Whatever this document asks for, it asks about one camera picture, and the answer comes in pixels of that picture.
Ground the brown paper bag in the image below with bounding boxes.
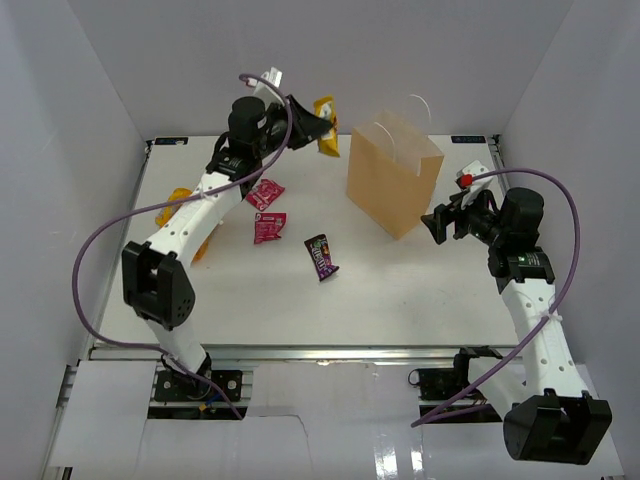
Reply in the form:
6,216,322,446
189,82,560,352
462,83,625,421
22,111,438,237
346,110,445,240

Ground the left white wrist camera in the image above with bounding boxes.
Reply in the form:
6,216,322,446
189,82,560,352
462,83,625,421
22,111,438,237
252,67,283,106

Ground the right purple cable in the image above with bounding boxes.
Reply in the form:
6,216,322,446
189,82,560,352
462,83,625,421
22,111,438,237
410,167,581,430

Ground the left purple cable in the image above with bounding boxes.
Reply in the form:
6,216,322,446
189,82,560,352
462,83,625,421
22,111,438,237
71,73,294,420

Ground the orange yellow chips bag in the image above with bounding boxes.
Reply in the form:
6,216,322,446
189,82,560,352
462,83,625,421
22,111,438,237
153,187,213,264

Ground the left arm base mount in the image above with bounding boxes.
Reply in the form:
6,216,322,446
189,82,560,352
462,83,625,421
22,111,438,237
150,369,246,420

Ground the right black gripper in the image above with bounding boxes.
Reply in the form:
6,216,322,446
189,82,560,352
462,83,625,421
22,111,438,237
422,186,508,248

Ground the purple cable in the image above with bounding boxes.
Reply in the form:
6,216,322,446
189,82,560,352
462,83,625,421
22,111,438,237
71,73,294,420
410,167,581,430

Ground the brown m&m's packet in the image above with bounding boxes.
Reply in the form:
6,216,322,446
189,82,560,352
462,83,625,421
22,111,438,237
304,234,339,281

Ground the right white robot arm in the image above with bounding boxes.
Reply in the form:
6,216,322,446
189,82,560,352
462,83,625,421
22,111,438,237
421,188,612,465

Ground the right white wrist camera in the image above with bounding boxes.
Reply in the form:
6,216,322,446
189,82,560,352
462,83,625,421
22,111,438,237
456,160,492,209

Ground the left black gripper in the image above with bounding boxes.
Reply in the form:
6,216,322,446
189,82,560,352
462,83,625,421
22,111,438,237
254,95,333,160

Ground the yellow m&m's packet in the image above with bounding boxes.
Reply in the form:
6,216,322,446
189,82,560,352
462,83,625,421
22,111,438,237
312,95,341,159

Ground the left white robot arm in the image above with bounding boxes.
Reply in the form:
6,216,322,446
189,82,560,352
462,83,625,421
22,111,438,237
121,96,336,399

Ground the left blue table label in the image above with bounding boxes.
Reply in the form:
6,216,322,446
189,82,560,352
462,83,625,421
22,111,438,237
153,137,189,146

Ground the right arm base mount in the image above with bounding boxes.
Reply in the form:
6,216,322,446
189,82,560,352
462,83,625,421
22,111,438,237
407,368,501,423

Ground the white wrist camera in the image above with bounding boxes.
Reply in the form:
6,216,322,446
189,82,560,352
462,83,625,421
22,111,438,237
252,67,283,106
456,160,492,209

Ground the pink candy packet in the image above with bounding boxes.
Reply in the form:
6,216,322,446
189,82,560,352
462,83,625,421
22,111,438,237
246,179,285,212
254,212,287,245

